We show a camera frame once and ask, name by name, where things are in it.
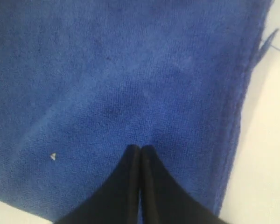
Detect blue microfiber towel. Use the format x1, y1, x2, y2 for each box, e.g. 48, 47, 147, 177
0, 0, 273, 220

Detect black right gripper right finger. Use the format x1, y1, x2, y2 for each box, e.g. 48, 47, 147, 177
140, 146, 221, 224

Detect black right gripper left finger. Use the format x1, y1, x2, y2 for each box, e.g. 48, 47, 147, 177
56, 145, 140, 224

